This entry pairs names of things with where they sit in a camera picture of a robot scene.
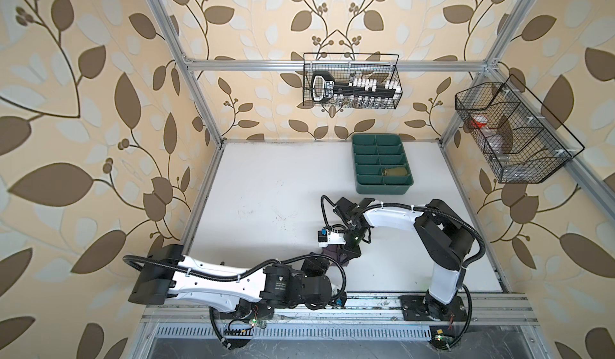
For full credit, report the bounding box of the purple striped sock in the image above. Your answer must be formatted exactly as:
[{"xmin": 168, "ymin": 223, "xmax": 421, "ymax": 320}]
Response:
[{"xmin": 322, "ymin": 245, "xmax": 342, "ymax": 262}]

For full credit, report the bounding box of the green striped sock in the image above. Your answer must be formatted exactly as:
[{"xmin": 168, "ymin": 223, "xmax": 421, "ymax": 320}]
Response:
[{"xmin": 382, "ymin": 166, "xmax": 410, "ymax": 176}]

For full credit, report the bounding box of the green plastic divided tray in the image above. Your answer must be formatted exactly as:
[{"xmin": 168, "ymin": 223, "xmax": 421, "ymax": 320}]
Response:
[{"xmin": 352, "ymin": 133, "xmax": 414, "ymax": 196}]

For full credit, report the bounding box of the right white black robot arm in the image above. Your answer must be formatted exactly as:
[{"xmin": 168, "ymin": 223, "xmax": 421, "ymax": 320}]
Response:
[{"xmin": 317, "ymin": 197, "xmax": 486, "ymax": 351}]

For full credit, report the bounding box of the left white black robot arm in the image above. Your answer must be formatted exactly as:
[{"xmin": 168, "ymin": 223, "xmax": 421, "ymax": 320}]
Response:
[{"xmin": 123, "ymin": 244, "xmax": 348, "ymax": 350}]

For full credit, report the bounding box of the black socket set holder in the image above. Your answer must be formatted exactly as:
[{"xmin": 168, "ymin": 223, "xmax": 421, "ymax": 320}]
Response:
[{"xmin": 307, "ymin": 71, "xmax": 402, "ymax": 103}]

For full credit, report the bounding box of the red capped clear container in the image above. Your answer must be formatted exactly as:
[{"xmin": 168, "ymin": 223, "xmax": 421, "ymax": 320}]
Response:
[{"xmin": 469, "ymin": 114, "xmax": 494, "ymax": 136}]

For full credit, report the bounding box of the back black wire basket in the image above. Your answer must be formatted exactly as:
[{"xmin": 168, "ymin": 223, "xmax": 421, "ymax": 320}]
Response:
[{"xmin": 302, "ymin": 52, "xmax": 403, "ymax": 110}]

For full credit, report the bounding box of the black wire basket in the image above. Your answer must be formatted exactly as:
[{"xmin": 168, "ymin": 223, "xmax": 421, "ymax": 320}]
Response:
[
  {"xmin": 455, "ymin": 75, "xmax": 586, "ymax": 184},
  {"xmin": 302, "ymin": 52, "xmax": 403, "ymax": 110}
]

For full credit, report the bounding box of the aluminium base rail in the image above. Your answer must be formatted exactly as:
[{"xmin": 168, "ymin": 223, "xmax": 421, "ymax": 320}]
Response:
[{"xmin": 138, "ymin": 290, "xmax": 544, "ymax": 326}]

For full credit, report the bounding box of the right black wire basket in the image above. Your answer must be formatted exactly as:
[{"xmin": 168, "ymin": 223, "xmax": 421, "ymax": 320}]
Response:
[{"xmin": 455, "ymin": 75, "xmax": 586, "ymax": 184}]

